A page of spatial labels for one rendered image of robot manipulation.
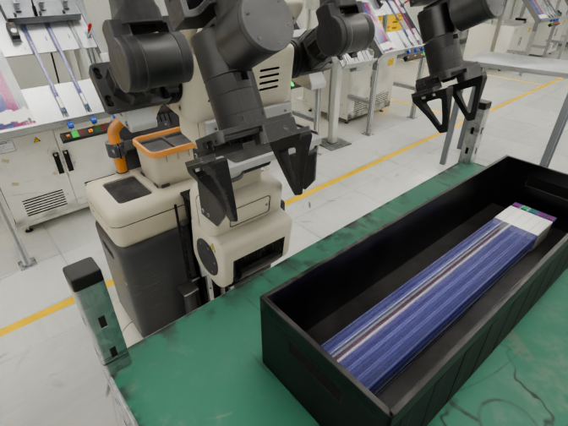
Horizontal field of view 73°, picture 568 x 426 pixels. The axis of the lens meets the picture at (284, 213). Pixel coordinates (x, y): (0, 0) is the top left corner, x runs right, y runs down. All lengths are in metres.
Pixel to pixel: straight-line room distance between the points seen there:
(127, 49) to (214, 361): 0.43
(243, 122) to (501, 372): 0.42
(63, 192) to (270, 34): 2.38
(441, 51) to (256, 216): 0.56
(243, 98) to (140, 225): 0.76
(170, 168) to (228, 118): 0.74
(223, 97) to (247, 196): 0.53
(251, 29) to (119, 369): 0.41
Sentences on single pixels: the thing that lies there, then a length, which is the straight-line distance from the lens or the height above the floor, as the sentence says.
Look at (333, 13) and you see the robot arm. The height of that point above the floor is 1.28.
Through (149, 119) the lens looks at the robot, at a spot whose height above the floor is 1.12.
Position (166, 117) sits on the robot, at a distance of 1.40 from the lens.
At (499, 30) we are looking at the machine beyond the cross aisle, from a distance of 7.04.
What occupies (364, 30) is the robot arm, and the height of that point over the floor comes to 1.25.
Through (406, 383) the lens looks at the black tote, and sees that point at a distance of 0.49.
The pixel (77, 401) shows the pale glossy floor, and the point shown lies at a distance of 1.76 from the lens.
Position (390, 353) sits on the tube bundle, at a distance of 0.47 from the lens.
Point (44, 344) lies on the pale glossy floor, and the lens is 2.01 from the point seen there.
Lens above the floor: 1.36
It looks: 33 degrees down
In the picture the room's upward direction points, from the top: straight up
